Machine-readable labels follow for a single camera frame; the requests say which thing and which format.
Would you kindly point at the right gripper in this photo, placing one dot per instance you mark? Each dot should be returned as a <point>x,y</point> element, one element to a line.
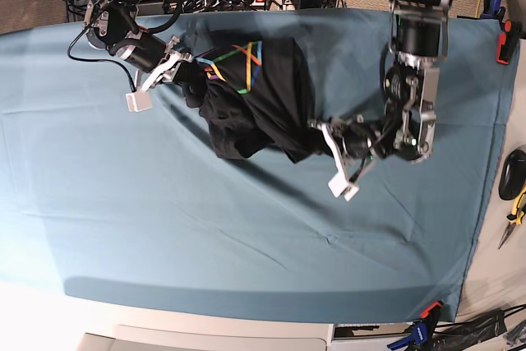
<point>157,61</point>

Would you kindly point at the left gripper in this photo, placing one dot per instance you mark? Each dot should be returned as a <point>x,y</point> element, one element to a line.
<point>354,144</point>

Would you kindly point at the black T-shirt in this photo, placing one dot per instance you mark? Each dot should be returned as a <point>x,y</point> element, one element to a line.
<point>259,95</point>

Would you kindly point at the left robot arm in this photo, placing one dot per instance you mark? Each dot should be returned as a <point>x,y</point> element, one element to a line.
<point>418,42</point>

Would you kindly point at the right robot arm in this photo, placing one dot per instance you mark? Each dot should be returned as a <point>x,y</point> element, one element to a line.
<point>111,34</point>

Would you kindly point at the blue table cloth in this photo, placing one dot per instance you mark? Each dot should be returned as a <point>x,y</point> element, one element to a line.
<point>136,209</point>

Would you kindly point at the black computer mouse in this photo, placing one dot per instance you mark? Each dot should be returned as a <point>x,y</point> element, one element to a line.
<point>512,175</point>

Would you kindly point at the orange black clamp upper right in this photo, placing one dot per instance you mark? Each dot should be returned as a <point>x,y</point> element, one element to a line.
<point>509,36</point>

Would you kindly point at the blue orange clamp bottom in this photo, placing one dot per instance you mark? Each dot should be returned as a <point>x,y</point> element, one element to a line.
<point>421,331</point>

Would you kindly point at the blue clamp upper right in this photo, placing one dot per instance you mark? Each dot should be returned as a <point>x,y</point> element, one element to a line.
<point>492,9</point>

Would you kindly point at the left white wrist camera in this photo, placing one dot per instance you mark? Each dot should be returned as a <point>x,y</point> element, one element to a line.
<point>339,186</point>

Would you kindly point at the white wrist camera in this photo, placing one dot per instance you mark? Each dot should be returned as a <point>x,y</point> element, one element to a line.
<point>138,101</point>
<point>339,186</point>

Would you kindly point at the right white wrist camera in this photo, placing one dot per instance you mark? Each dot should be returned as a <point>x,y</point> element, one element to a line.
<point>138,101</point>

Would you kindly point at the yellow handled pliers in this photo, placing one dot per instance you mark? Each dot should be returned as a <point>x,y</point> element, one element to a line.
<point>514,218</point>

